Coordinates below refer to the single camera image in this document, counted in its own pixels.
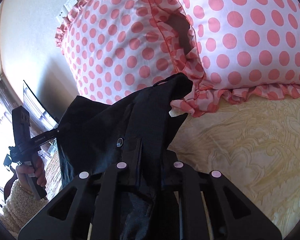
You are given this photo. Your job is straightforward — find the person's left hand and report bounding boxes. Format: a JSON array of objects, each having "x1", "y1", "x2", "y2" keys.
[{"x1": 16, "y1": 154, "x2": 47, "y2": 192}]

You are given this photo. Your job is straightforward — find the right pink polka dot pillow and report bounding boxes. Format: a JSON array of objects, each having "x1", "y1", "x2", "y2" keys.
[{"x1": 179, "y1": 0, "x2": 300, "y2": 111}]

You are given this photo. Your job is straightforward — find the yellow floral bed cover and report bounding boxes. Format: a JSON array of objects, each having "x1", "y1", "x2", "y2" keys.
[{"x1": 169, "y1": 96, "x2": 300, "y2": 236}]

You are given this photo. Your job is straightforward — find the black flat screen television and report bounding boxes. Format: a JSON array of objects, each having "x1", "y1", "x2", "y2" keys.
[{"x1": 23, "y1": 81, "x2": 59, "y2": 132}]

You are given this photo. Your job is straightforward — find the left pink polka dot pillow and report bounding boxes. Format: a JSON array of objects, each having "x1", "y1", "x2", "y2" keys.
[{"x1": 56, "y1": 0, "x2": 219, "y2": 116}]

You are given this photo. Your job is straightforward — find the black pants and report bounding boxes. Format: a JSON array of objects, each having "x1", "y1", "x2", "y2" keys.
[{"x1": 57, "y1": 73, "x2": 193, "y2": 239}]

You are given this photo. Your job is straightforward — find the pink polka dot pillow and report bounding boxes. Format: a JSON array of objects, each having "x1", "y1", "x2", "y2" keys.
[
  {"x1": 56, "y1": 0, "x2": 219, "y2": 116},
  {"x1": 179, "y1": 0, "x2": 300, "y2": 111}
]

